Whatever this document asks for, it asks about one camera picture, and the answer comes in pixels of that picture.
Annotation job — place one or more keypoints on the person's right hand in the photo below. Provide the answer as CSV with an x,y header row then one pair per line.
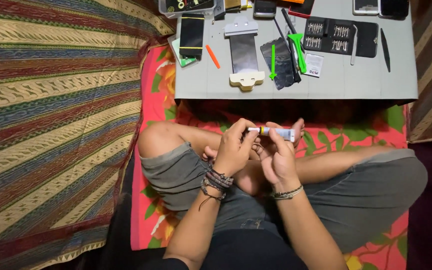
x,y
278,161

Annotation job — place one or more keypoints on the person's left hand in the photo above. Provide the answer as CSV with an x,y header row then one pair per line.
x,y
231,150

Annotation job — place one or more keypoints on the white glue tube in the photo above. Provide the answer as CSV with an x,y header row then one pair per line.
x,y
276,132

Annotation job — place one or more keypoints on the person's right leg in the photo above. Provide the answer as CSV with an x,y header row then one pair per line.
x,y
336,161

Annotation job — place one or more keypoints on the person's leg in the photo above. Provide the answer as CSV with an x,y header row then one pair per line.
x,y
171,137
336,161

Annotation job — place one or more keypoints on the person's left leg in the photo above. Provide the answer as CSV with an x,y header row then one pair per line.
x,y
171,137

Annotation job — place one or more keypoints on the cream plastic clamp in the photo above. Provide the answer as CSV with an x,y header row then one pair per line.
x,y
246,80

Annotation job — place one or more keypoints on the person's grey shorts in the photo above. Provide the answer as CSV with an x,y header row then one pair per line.
x,y
362,195

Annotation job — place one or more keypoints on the orange plastic stick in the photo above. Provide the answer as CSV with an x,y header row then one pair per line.
x,y
212,56

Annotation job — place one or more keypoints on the black glass panel in clamps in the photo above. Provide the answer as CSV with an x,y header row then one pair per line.
x,y
243,53

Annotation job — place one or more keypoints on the thin green pry stick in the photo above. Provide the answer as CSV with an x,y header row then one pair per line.
x,y
273,62

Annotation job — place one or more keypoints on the loose black glass panel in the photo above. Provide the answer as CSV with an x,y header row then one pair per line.
x,y
284,63

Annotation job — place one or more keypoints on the person's black shirt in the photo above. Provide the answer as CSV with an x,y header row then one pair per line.
x,y
238,251

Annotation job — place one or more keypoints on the red floral mat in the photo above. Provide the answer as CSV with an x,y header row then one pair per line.
x,y
152,213

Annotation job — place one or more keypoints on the small white packet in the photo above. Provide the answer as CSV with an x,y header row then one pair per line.
x,y
314,65

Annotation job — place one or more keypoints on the wide green pry tool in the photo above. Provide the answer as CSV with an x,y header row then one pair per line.
x,y
299,48

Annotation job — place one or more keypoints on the black phone with yellow bands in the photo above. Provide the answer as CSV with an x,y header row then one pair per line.
x,y
192,34

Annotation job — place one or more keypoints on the grey plastic clamp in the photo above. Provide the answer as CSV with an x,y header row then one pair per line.
x,y
241,27

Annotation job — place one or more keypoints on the thin black rod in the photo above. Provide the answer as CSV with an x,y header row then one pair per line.
x,y
278,27

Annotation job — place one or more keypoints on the silver tweezers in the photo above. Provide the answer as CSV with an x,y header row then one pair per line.
x,y
354,45

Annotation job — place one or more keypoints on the long black pry stick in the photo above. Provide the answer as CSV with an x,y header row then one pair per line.
x,y
287,21

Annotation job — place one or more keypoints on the small black block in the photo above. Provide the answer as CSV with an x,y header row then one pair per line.
x,y
219,9

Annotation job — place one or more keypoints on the stack of cards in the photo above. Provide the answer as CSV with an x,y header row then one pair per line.
x,y
236,4

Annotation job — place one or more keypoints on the clear plastic box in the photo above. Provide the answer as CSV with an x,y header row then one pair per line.
x,y
186,6

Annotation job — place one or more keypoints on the black screwdriver bit case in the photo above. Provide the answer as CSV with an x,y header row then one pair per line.
x,y
366,39

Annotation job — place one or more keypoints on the red-edged phone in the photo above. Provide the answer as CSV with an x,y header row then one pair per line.
x,y
301,9

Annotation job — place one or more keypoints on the black pointed spudger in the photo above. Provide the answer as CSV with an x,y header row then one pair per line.
x,y
385,50

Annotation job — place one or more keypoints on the white phone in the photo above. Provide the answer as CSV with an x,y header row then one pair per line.
x,y
366,6

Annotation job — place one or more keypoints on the striped woven cloth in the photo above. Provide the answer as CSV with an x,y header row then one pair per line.
x,y
51,127

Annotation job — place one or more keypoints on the dark phone with grey frame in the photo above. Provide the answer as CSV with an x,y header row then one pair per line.
x,y
264,7

